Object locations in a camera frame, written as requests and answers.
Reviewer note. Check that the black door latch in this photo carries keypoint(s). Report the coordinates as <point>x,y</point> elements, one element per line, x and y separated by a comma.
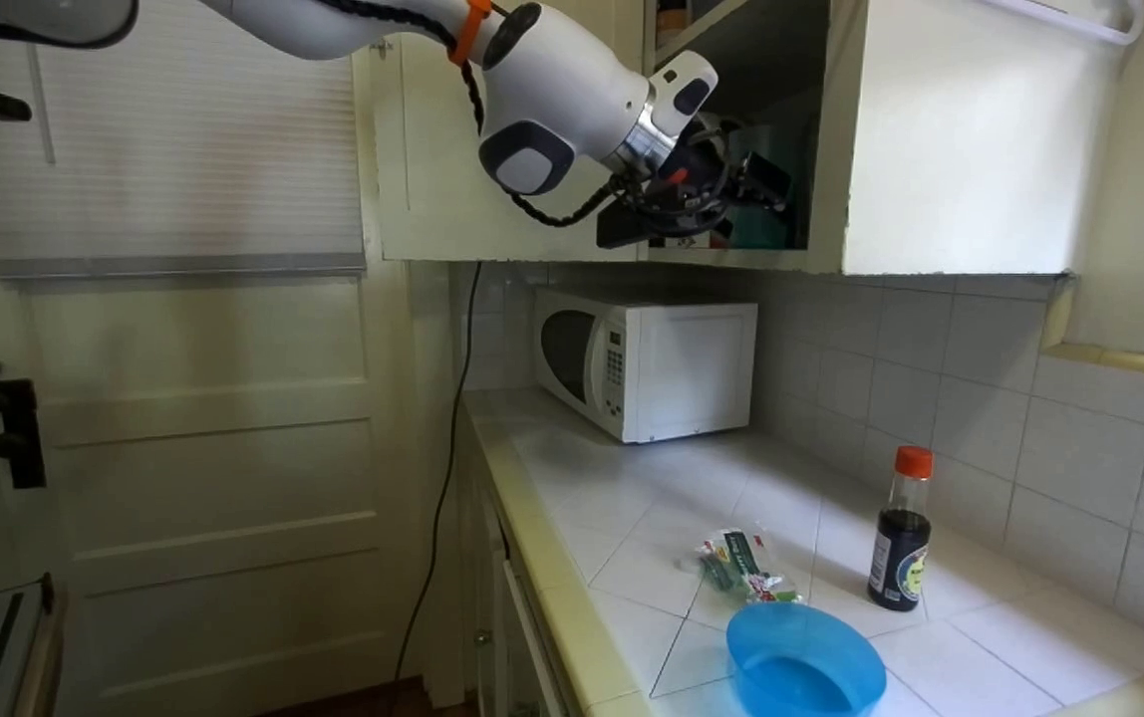
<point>13,424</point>

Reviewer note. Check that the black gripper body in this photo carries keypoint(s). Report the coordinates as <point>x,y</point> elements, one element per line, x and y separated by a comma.
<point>676,172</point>

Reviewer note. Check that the white wall cupboard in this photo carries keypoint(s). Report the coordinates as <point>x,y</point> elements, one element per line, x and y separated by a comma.
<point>970,144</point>

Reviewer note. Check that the teal blue plastic cup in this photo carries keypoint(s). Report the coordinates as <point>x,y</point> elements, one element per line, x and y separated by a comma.
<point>776,229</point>

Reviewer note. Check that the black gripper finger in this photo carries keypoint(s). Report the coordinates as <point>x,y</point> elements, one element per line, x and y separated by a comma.
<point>721,225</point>
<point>764,180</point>

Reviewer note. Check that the soy sauce bottle, orange cap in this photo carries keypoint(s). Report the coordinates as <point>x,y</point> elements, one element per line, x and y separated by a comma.
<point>899,544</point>

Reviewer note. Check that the white door blind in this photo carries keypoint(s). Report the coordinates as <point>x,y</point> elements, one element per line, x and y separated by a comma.
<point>186,144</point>

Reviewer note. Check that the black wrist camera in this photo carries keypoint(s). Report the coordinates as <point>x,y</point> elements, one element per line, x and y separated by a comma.
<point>636,225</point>

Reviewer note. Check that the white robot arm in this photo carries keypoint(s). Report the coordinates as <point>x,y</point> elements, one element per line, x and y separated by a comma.
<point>555,94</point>

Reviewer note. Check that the blue plastic bowl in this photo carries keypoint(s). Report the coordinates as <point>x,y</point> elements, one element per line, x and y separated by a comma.
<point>801,659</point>

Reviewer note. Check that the white panel door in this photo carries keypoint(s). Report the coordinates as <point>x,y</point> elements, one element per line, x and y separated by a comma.
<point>224,493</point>

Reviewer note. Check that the white microwave oven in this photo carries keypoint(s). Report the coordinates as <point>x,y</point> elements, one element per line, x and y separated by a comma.
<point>676,363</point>

